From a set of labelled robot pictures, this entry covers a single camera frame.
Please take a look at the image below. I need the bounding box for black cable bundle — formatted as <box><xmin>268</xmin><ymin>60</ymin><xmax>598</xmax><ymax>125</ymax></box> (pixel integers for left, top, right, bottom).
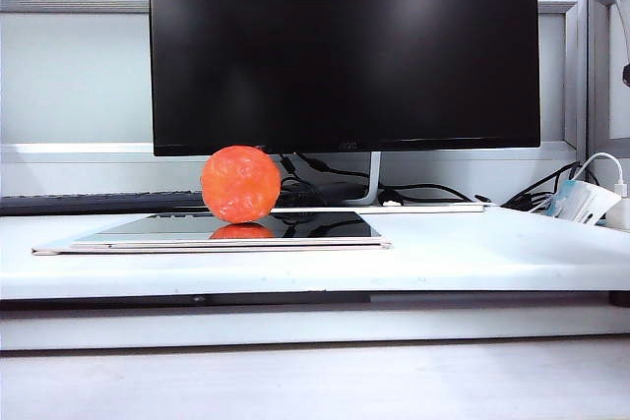
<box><xmin>275</xmin><ymin>152</ymin><xmax>378</xmax><ymax>209</ymax></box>

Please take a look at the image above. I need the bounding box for white power adapter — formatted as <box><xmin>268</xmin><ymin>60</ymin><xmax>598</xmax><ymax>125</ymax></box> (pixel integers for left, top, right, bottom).
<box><xmin>603</xmin><ymin>182</ymin><xmax>630</xmax><ymax>233</ymax></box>

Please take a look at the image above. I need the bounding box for white monitor stand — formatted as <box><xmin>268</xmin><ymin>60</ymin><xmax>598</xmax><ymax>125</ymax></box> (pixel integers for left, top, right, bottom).
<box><xmin>269</xmin><ymin>150</ymin><xmax>486</xmax><ymax>214</ymax></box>

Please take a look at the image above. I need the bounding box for dark computer keyboard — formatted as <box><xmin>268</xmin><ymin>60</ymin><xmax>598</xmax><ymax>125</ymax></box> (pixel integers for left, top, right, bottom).
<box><xmin>0</xmin><ymin>189</ymin><xmax>208</xmax><ymax>217</ymax></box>

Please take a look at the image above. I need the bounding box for orange fruit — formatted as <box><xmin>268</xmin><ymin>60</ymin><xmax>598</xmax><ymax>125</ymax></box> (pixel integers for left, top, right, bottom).
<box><xmin>201</xmin><ymin>145</ymin><xmax>283</xmax><ymax>223</ymax></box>

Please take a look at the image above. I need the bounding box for black computer monitor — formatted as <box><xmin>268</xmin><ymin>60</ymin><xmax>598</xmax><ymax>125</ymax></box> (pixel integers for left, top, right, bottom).
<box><xmin>148</xmin><ymin>0</ymin><xmax>541</xmax><ymax>157</ymax></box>

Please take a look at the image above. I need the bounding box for white charger cable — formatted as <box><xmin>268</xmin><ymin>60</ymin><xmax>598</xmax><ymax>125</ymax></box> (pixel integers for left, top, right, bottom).
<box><xmin>572</xmin><ymin>151</ymin><xmax>626</xmax><ymax>191</ymax></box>

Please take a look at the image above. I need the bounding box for black power cable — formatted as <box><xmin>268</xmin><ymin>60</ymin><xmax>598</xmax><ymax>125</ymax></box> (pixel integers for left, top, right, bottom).
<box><xmin>500</xmin><ymin>161</ymin><xmax>582</xmax><ymax>210</ymax></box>

